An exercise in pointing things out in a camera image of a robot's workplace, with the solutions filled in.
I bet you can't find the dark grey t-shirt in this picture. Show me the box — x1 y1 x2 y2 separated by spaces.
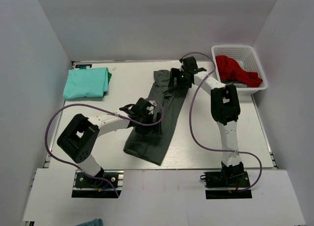
124 70 188 166

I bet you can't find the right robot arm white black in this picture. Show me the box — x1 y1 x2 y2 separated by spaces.
168 56 244 180

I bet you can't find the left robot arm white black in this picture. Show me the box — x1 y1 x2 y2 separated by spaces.
57 98 164 179

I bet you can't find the red t-shirt in basket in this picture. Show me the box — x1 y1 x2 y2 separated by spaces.
215 55 263 88

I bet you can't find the folded green t-shirt underneath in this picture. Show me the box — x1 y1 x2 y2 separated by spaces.
107 72 112 83

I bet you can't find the white plastic laundry basket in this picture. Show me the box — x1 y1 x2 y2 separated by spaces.
211 45 268 95

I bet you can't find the folded teal t-shirt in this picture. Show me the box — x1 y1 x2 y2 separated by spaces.
63 68 109 100

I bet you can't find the grey t-shirt in basket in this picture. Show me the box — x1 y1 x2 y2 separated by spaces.
222 80 250 88

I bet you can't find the dark label sticker on table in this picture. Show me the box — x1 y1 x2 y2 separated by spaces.
75 64 92 70

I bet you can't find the blue cloth at bottom edge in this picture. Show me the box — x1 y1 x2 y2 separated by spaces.
81 219 104 226

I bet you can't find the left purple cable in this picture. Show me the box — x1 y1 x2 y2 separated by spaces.
44 100 165 198

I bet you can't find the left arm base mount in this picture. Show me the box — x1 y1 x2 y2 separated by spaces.
72 170 124 199

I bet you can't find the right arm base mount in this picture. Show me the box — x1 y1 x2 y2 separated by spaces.
200 171 252 200

